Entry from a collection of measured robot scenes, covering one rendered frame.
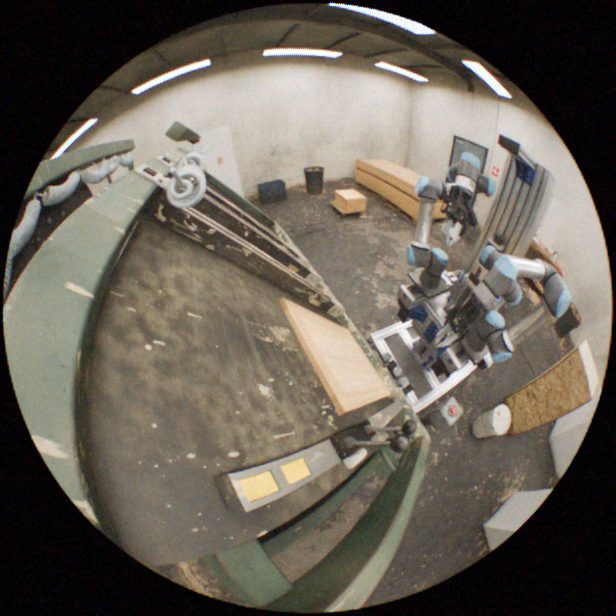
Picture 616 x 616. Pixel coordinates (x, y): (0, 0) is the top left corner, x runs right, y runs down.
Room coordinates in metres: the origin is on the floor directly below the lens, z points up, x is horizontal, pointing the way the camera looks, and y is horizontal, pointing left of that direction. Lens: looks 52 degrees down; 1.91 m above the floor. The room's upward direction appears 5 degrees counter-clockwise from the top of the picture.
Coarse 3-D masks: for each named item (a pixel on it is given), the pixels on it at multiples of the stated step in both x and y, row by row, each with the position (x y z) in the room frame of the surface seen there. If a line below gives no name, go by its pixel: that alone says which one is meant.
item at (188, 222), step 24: (144, 168) 0.52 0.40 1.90; (168, 216) 0.49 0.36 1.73; (192, 216) 0.52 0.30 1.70; (192, 240) 0.51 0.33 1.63; (216, 240) 0.53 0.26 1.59; (240, 240) 0.60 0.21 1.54; (240, 264) 0.55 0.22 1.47; (264, 264) 0.58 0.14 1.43; (288, 288) 0.61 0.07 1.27; (312, 288) 0.65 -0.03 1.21; (336, 312) 0.70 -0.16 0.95
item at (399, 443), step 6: (348, 438) 0.01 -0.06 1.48; (396, 438) -0.01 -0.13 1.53; (402, 438) -0.01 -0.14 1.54; (408, 438) -0.02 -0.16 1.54; (348, 444) -0.01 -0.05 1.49; (354, 444) -0.01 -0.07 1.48; (360, 444) -0.01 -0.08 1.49; (366, 444) -0.01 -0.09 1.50; (372, 444) -0.01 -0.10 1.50; (378, 444) -0.02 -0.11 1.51; (384, 444) -0.02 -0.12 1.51; (390, 444) -0.02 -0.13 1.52; (396, 444) -0.02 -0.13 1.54; (402, 444) -0.03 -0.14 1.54; (408, 444) -0.03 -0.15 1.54; (396, 450) -0.03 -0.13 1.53; (402, 450) -0.04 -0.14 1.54
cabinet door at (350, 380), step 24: (288, 312) 0.42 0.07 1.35; (312, 312) 0.53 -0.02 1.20; (312, 336) 0.36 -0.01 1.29; (336, 336) 0.46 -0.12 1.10; (312, 360) 0.24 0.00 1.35; (336, 360) 0.29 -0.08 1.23; (360, 360) 0.37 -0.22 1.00; (336, 384) 0.17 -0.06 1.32; (360, 384) 0.21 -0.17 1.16; (384, 384) 0.26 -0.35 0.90; (336, 408) 0.10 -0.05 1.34
